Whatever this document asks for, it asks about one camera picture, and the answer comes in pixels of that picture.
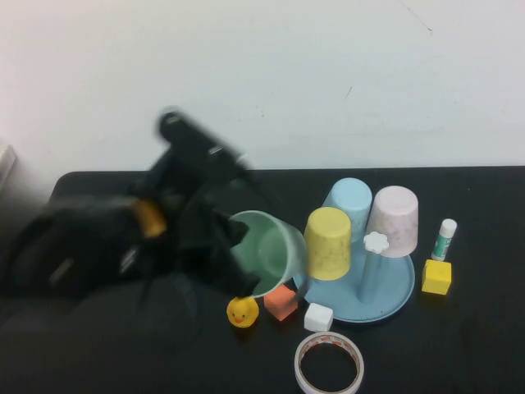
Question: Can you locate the green and white glue stick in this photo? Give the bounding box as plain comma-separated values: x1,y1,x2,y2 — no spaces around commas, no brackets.
430,218,458,262

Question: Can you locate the orange cube block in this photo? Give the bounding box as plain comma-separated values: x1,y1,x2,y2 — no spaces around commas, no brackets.
262,284,299,322

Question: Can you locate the white cube block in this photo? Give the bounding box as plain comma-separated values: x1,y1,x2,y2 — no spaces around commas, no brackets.
304,302,335,332

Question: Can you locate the white tape roll red print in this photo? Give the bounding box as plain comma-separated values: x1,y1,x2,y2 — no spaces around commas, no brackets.
294,331,365,394

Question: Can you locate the green marbled plastic cup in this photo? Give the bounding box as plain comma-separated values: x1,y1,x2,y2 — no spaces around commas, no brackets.
227,209,308,300

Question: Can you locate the yellow marbled plastic cup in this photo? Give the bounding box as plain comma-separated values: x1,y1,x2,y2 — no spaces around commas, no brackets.
303,206,353,282

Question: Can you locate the yellow cube block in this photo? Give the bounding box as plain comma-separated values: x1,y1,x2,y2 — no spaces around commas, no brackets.
421,259,453,295

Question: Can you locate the blue cup stand with pegs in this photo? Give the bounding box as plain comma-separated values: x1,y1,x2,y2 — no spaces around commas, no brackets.
291,231,416,325

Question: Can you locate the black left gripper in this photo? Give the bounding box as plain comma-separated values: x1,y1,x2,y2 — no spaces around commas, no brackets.
155,163,263,298

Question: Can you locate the pink marbled plastic cup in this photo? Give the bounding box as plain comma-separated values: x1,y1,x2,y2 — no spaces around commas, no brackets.
364,185,420,259

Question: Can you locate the yellow rubber duck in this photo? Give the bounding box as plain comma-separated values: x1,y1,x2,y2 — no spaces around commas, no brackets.
226,295,260,328

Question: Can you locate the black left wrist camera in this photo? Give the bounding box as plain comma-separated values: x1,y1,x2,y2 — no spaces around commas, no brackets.
154,107,252,181

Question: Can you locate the light blue plastic cup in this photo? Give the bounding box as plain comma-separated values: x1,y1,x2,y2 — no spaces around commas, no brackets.
322,176,373,239

